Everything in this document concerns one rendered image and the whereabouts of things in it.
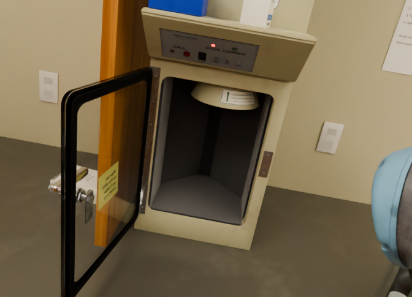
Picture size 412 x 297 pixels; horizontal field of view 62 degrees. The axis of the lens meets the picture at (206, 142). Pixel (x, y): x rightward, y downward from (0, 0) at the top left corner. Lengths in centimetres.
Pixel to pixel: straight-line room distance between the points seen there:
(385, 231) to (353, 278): 67
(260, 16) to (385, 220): 44
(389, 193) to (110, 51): 55
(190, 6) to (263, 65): 19
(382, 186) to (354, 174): 104
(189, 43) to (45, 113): 86
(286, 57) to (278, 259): 54
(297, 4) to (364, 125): 67
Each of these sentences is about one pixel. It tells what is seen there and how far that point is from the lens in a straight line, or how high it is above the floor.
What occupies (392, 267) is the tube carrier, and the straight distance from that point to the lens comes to 85.
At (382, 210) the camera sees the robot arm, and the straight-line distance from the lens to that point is 36.
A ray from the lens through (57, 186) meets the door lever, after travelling 65.
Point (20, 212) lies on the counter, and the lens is 106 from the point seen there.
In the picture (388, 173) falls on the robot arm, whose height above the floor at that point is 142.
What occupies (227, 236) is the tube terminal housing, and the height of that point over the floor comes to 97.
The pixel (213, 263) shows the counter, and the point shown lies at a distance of 91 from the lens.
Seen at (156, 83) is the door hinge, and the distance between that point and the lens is 80.
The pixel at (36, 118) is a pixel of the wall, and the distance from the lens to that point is 147.
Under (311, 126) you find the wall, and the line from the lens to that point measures 129.
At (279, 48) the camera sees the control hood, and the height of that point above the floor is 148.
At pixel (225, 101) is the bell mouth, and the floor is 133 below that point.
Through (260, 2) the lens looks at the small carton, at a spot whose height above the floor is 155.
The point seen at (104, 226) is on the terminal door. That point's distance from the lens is 76.
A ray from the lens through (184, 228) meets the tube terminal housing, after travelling 95.
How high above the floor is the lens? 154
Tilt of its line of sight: 22 degrees down
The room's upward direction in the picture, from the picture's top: 10 degrees clockwise
